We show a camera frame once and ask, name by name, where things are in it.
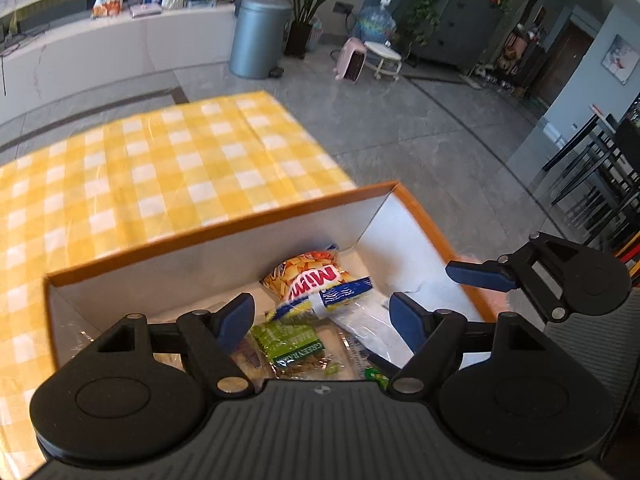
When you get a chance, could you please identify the white round stool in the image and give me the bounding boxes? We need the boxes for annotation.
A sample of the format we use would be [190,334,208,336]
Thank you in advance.
[364,40,403,81]

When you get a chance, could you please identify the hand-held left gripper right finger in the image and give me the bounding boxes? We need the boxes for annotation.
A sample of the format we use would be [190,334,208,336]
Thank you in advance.
[387,291,548,395]

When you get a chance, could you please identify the pink heater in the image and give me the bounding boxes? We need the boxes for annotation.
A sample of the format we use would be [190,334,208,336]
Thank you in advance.
[334,37,371,82]

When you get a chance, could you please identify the dark grey cabinet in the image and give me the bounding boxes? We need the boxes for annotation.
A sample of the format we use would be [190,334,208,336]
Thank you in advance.
[415,0,506,68]

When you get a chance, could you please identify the framed wall picture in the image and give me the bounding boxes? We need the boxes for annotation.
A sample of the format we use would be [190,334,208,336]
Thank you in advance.
[601,35,640,85]

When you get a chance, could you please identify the yellow checkered tablecloth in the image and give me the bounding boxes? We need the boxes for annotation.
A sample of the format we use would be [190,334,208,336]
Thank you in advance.
[0,91,357,471]

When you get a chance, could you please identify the white marble television console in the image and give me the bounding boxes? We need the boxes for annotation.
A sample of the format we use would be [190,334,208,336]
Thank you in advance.
[0,0,241,126]

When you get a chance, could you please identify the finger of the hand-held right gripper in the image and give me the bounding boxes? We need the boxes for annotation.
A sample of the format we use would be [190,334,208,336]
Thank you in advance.
[446,231,593,322]

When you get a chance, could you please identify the green raisin packet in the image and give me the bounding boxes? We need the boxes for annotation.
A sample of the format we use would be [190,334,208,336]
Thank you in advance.
[250,321,346,378]

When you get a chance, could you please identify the black dining chairs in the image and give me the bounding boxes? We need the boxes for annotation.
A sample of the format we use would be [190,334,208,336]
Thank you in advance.
[542,115,640,261]

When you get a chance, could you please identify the green ivy plant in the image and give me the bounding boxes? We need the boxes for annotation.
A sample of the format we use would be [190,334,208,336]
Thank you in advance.
[400,0,468,56]

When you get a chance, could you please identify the orange cardboard box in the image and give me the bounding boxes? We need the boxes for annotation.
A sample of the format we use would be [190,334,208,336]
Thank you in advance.
[44,181,501,376]

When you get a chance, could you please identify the potted long-leaf plant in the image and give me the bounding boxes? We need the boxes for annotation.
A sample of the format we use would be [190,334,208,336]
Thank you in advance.
[272,0,373,58]

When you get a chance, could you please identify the clear plastic snack packet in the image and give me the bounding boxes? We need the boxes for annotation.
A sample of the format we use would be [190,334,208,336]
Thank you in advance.
[277,276,396,361]

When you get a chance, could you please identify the orange chip packet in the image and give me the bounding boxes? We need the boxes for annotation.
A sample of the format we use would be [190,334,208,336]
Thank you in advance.
[260,251,351,306]

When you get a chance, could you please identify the grey blue trash can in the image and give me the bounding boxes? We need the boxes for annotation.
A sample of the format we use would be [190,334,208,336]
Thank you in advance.
[229,0,293,80]

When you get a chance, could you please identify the brown door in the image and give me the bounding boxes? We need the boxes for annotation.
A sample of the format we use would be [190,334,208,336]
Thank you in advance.
[532,22,598,106]

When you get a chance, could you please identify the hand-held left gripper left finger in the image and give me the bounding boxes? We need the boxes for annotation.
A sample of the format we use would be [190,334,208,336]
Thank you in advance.
[90,292,256,396]

